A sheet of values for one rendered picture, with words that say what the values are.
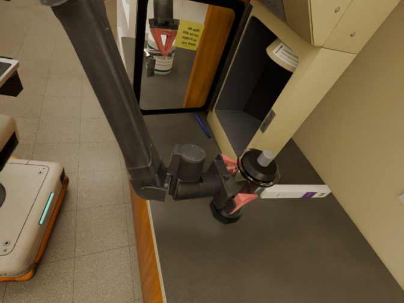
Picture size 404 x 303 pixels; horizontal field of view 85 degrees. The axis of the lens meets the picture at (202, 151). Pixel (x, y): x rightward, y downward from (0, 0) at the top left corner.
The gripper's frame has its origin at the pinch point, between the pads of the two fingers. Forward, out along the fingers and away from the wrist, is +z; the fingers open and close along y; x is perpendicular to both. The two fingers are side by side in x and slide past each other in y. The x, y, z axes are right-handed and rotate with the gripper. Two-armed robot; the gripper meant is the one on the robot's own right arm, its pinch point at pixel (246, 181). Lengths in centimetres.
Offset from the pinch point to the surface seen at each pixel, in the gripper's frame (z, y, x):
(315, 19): 0.5, 10.6, -35.4
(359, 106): 50, 18, -14
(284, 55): 9.0, 21.7, -24.2
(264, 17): 6.1, 32.7, -28.3
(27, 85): -97, 192, 117
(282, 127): 11.6, 10.4, -9.8
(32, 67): -97, 222, 117
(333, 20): 4.4, 10.7, -36.1
